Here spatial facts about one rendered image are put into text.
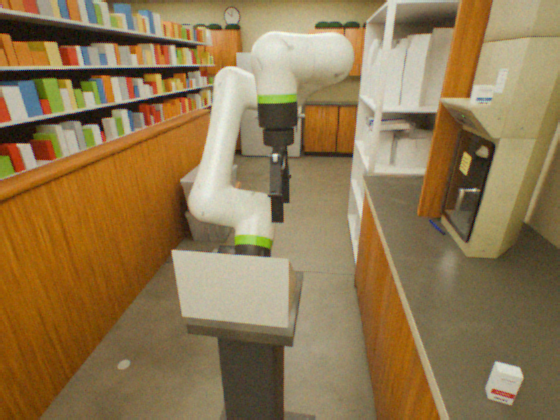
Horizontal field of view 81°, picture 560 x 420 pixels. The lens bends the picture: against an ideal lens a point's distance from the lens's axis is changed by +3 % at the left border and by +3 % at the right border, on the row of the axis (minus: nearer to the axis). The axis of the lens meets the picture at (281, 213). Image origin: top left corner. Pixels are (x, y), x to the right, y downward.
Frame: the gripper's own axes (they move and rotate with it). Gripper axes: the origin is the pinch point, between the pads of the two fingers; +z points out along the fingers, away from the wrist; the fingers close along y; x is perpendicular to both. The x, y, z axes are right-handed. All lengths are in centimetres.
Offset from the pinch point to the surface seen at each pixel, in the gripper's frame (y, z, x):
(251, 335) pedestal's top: -6.1, 37.7, 9.4
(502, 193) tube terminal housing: 43, 10, -75
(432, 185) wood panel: 81, 19, -62
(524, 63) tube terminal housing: 41, -32, -71
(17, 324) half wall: 25, 70, 129
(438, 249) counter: 49, 37, -58
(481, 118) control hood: 42, -16, -62
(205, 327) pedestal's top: -5.7, 36.2, 23.2
